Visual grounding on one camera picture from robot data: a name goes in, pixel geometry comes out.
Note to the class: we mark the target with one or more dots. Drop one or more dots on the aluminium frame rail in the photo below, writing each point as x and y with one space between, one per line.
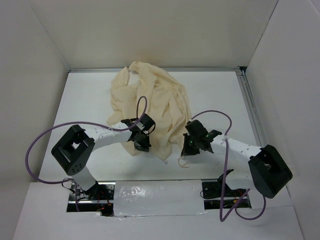
250 105

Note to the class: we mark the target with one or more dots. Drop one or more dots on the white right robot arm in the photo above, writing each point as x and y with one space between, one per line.
268 172

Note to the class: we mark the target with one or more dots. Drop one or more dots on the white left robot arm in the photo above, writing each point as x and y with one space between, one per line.
73 150

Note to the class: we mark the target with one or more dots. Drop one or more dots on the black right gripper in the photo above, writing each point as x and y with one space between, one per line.
187 150

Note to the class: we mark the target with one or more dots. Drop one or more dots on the cream yellow jacket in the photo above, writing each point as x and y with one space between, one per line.
145 87

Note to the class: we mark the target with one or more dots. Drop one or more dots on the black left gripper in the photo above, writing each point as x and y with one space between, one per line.
143 147

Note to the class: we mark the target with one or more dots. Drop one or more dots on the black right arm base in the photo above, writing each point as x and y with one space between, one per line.
211 194

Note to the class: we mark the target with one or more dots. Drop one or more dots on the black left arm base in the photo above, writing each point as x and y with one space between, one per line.
99 198

